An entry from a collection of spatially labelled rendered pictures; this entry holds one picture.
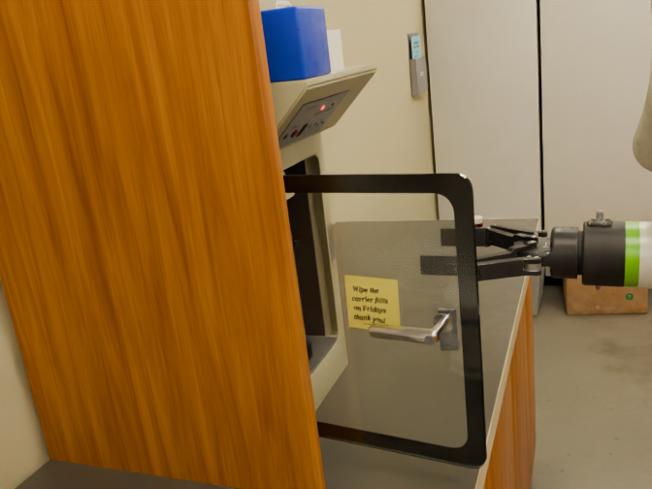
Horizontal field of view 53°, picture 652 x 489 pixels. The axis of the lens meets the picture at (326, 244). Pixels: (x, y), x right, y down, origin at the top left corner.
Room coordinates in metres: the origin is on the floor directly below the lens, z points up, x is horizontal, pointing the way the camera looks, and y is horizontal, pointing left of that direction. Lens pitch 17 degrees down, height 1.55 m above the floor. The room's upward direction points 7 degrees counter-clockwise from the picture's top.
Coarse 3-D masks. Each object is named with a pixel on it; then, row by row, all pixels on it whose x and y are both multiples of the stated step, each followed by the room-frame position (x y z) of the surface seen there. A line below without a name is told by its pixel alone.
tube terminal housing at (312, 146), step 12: (264, 0) 1.03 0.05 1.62; (300, 0) 1.16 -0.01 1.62; (300, 144) 1.09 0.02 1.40; (312, 144) 1.14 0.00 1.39; (288, 156) 1.04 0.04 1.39; (300, 156) 1.09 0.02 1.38; (312, 156) 1.16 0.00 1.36; (324, 156) 1.18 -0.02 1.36; (312, 168) 1.19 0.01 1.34; (324, 168) 1.18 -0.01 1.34
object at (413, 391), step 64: (320, 192) 0.84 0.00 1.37; (384, 192) 0.79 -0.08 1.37; (448, 192) 0.75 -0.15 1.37; (320, 256) 0.84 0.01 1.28; (384, 256) 0.79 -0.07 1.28; (448, 256) 0.75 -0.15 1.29; (320, 320) 0.85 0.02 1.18; (320, 384) 0.85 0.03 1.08; (384, 384) 0.80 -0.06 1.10; (448, 384) 0.76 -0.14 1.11; (384, 448) 0.81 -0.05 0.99; (448, 448) 0.76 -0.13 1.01
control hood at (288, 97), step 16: (368, 64) 1.15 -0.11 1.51; (304, 80) 0.86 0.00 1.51; (320, 80) 0.89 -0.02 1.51; (336, 80) 0.95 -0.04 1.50; (352, 80) 1.03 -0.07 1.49; (368, 80) 1.13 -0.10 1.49; (288, 96) 0.86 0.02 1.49; (304, 96) 0.86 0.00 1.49; (320, 96) 0.94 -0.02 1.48; (352, 96) 1.12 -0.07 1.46; (288, 112) 0.86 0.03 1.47; (336, 112) 1.10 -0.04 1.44; (320, 128) 1.09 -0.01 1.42
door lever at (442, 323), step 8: (440, 320) 0.75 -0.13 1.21; (448, 320) 0.75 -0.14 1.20; (376, 328) 0.75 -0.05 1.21; (384, 328) 0.75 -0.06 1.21; (392, 328) 0.74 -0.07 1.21; (400, 328) 0.74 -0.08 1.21; (408, 328) 0.74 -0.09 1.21; (416, 328) 0.73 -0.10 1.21; (424, 328) 0.73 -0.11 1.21; (440, 328) 0.73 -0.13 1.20; (448, 328) 0.75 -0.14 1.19; (376, 336) 0.75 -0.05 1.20; (384, 336) 0.74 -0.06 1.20; (392, 336) 0.74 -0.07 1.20; (400, 336) 0.73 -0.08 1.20; (408, 336) 0.73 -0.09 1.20; (416, 336) 0.72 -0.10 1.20; (424, 336) 0.72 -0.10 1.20; (432, 336) 0.71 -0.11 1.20
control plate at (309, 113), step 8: (328, 96) 0.97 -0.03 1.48; (336, 96) 1.01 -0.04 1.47; (304, 104) 0.89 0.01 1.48; (312, 104) 0.93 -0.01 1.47; (320, 104) 0.96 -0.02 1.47; (328, 104) 1.01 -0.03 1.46; (336, 104) 1.05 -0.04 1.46; (304, 112) 0.91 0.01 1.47; (312, 112) 0.96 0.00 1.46; (320, 112) 1.00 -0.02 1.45; (328, 112) 1.04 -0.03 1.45; (296, 120) 0.91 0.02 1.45; (304, 120) 0.95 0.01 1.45; (312, 120) 1.00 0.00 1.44; (320, 120) 1.04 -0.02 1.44; (288, 128) 0.91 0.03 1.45; (296, 128) 0.94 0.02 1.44; (312, 128) 1.03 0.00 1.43; (280, 136) 0.90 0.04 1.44; (288, 136) 0.94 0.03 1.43; (304, 136) 1.02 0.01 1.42; (280, 144) 0.93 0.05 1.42; (288, 144) 0.97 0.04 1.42
